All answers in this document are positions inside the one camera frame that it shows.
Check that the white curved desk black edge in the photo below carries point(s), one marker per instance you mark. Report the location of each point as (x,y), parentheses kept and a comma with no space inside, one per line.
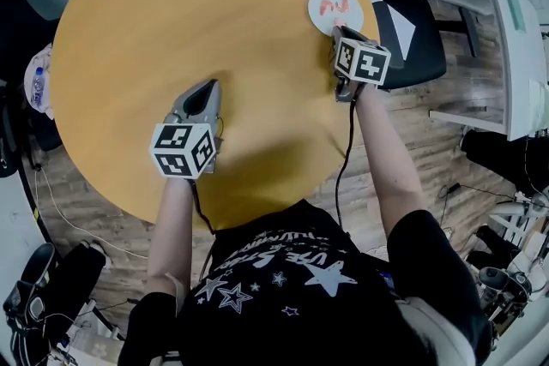
(13,218)

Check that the clear plastic water bottle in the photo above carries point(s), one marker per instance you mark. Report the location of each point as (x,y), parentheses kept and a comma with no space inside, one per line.
(38,85)

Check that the green notebook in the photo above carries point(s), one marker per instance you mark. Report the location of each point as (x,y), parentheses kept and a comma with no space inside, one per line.
(514,10)

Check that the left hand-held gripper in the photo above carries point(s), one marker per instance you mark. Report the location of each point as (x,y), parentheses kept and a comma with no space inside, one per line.
(176,150)

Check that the black office chair with paper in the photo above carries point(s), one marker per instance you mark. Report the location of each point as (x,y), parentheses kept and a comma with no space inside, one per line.
(429,55)

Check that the white plate with red items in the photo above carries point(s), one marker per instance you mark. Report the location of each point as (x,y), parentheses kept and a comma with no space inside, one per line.
(317,19)

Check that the white metal rack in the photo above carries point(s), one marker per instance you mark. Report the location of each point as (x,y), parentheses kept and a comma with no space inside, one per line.
(527,227)

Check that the black power adapter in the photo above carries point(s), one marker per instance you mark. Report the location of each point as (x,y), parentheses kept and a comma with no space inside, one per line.
(454,187)

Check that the black grey headset device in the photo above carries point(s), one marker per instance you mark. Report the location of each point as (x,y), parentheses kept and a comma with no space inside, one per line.
(38,265)

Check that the person's right forearm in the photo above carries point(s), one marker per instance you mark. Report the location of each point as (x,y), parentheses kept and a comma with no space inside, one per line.
(386,167)

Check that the plastic bag with bottle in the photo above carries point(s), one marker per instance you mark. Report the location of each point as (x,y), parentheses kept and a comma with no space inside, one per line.
(48,64)

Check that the black star print t-shirt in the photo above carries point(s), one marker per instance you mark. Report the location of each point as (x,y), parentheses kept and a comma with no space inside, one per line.
(291,304)

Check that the black office chair with bag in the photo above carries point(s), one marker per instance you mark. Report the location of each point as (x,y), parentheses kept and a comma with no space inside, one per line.
(6,128)

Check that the black rounded device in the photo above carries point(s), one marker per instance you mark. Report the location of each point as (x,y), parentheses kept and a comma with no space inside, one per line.
(493,276)

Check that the person's left forearm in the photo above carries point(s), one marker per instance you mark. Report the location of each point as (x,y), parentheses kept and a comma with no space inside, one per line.
(171,227)

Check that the white rectangular desk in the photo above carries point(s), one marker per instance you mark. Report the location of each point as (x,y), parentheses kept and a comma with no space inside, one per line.
(510,68)

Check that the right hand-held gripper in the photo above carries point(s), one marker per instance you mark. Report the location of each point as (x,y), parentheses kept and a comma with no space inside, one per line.
(364,64)

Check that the white paper sheet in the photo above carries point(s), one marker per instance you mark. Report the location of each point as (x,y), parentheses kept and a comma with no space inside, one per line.
(394,30)

